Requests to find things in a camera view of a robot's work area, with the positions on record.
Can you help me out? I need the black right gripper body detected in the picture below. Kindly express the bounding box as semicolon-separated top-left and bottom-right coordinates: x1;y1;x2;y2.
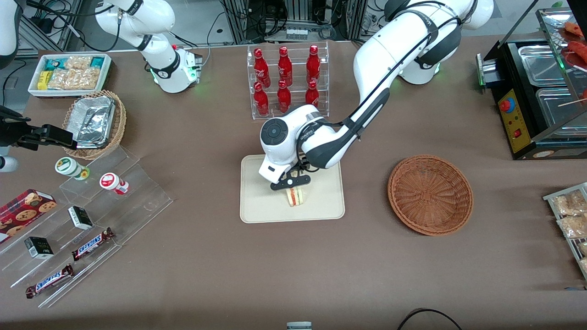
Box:
0;106;33;148

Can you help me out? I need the triangle sandwich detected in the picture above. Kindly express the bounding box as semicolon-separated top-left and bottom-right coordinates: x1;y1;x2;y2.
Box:
286;186;306;207

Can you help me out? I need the beige plastic tray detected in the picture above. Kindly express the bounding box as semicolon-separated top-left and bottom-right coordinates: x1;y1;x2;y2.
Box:
240;154;345;224

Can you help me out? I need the silver foil tray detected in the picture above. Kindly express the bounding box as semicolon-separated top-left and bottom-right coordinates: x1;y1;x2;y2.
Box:
69;96;116;149

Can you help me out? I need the light wicker basket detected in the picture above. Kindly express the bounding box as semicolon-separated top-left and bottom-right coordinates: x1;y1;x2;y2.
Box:
62;90;127;160

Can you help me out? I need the round brown wicker basket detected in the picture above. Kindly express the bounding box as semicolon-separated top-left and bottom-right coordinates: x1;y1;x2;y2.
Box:
388;155;473;237

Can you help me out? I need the green lid yogurt cup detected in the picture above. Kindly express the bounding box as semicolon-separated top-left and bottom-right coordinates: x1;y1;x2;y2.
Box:
55;157;90;181

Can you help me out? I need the clear bag of crackers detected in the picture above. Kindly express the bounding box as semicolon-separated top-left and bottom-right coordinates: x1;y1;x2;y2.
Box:
69;68;100;90
48;69;74;90
64;56;93;71

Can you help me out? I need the red lid yogurt cup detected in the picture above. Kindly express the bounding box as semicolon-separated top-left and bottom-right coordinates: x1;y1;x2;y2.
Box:
100;172;130;195

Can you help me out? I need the red cola bottle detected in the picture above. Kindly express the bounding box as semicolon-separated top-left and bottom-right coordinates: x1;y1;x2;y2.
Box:
306;45;321;84
305;80;320;108
254;82;270;116
277;80;292;114
278;46;293;87
254;48;271;88

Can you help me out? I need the red cookie box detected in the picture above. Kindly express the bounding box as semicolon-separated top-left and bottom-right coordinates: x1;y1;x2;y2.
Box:
0;189;57;243

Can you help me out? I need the small black carton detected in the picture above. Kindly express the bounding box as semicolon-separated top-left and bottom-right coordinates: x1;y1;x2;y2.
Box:
24;236;55;259
68;206;94;231

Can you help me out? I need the clear acrylic bottle rack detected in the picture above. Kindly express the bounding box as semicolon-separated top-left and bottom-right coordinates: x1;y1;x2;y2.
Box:
247;41;330;121

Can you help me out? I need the white rectangular snack bin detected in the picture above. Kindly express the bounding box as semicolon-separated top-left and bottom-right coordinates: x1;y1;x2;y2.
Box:
28;53;112;99

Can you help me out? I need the clear acrylic stepped stand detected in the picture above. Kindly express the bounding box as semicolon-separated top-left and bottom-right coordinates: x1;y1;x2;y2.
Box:
0;146;174;308

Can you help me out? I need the snickers chocolate bar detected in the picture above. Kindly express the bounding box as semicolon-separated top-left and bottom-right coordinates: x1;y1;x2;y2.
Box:
25;264;75;299
71;227;115;262

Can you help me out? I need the black food warmer machine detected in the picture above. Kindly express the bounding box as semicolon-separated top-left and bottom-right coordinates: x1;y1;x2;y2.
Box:
476;7;587;161

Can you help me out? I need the steel warmer pan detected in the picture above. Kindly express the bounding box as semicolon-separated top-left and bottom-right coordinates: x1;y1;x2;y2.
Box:
536;87;587;137
518;45;574;87

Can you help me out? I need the red sausage skewer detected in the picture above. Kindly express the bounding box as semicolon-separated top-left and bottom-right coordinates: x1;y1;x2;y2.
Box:
563;21;587;38
566;40;587;69

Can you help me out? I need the aluminium frame rack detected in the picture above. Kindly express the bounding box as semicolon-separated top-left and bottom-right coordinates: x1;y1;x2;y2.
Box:
220;0;367;44

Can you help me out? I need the black looped cable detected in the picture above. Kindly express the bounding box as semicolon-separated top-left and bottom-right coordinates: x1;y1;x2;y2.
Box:
397;308;464;330

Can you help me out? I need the grey wire rack tray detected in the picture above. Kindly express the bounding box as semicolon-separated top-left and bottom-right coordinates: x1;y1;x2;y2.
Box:
543;182;587;280

